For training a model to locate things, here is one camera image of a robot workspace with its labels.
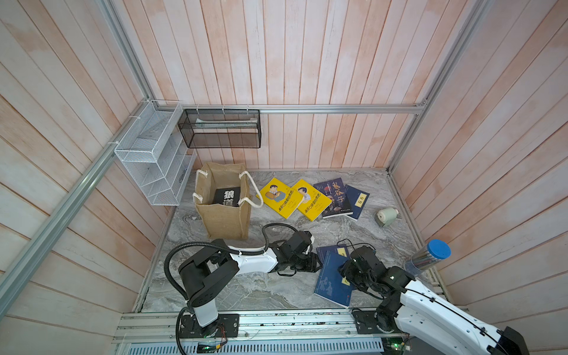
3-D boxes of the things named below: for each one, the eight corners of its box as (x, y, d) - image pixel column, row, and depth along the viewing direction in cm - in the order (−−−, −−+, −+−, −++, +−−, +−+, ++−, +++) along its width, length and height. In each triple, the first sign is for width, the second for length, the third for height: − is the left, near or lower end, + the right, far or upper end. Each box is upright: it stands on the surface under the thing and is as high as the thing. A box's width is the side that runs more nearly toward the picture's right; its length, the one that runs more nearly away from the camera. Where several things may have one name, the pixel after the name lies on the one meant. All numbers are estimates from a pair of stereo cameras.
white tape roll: (376, 227, 100) (383, 217, 94) (373, 218, 104) (380, 208, 97) (392, 227, 100) (401, 217, 94) (389, 218, 104) (397, 208, 97)
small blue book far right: (333, 209, 106) (333, 207, 105) (345, 186, 116) (346, 183, 114) (357, 221, 102) (359, 218, 101) (368, 196, 112) (369, 193, 110)
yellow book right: (312, 221, 102) (312, 218, 100) (283, 195, 112) (283, 192, 109) (331, 206, 108) (332, 202, 105) (302, 182, 118) (302, 178, 115)
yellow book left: (255, 199, 110) (255, 195, 108) (273, 182, 118) (273, 177, 115) (287, 219, 103) (288, 215, 100) (304, 199, 110) (305, 195, 108)
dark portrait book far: (322, 218, 103) (324, 214, 101) (313, 184, 117) (314, 180, 114) (351, 215, 104) (353, 211, 102) (339, 182, 118) (341, 178, 115)
